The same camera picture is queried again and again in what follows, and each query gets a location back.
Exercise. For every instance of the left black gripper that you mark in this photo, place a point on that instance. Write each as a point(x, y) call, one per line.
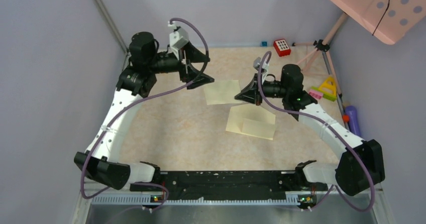
point(194, 54)

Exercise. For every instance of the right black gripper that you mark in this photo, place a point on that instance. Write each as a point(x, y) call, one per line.
point(249, 94)

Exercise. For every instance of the pale yellow envelope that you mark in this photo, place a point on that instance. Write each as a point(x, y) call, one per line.
point(251, 120)

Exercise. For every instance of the tan letter paper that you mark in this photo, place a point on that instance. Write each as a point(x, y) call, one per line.
point(222, 92)

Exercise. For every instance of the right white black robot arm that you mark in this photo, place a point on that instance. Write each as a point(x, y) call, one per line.
point(360, 162)

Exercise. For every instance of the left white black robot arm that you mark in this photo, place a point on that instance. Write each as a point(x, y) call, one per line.
point(100, 161)

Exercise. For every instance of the red toy block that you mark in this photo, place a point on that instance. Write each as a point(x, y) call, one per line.
point(281, 47)

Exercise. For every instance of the pink toy brick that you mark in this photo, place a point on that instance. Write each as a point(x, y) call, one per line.
point(315, 94)

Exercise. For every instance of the yellow triangular toy block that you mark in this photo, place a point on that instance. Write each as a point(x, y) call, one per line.
point(329, 87)

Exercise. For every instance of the green toy brick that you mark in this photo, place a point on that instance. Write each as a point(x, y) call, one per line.
point(328, 96)

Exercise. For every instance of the pink wooden tripod stand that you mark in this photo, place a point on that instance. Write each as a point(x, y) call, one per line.
point(322, 47)

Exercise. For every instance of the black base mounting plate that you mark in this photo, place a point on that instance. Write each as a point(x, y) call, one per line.
point(229, 185)

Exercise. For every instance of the purple flashlight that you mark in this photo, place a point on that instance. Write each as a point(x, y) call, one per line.
point(350, 117)

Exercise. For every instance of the pink dotted board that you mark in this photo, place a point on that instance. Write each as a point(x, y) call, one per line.
point(387, 20)

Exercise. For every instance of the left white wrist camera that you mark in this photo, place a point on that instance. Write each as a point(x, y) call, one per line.
point(178, 38)

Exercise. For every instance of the aluminium frame rail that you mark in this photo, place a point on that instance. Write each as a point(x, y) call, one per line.
point(101, 7)

